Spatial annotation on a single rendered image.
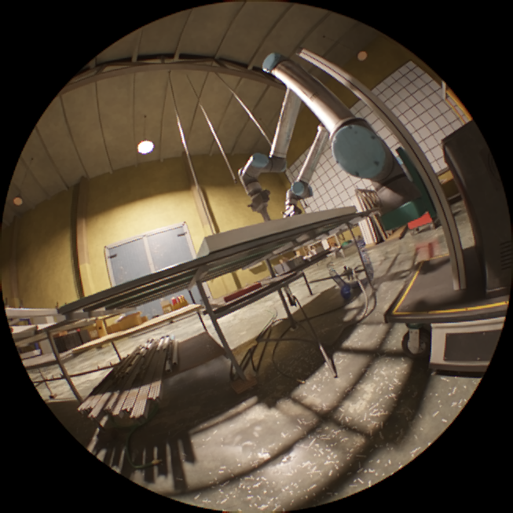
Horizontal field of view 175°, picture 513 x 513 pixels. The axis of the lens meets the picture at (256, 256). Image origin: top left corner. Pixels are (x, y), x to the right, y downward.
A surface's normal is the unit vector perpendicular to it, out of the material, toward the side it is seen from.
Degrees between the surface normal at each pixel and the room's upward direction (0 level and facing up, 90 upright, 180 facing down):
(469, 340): 90
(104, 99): 180
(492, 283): 90
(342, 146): 95
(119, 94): 180
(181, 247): 90
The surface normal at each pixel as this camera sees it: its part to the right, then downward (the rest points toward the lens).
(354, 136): -0.79, 0.37
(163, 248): 0.43, -0.25
